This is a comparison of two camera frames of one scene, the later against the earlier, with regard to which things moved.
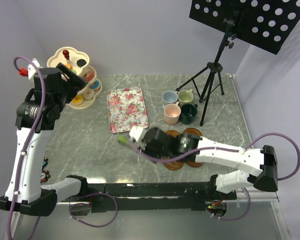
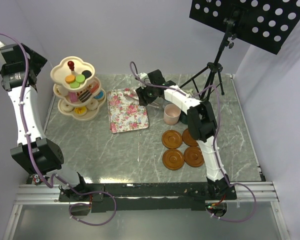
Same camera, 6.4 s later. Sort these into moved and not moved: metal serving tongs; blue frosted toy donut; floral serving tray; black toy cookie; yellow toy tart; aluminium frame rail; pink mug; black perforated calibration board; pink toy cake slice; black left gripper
Moved: metal serving tongs; yellow toy tart; black left gripper; pink toy cake slice; blue frosted toy donut; black toy cookie
Not moved: aluminium frame rail; black perforated calibration board; pink mug; floral serving tray
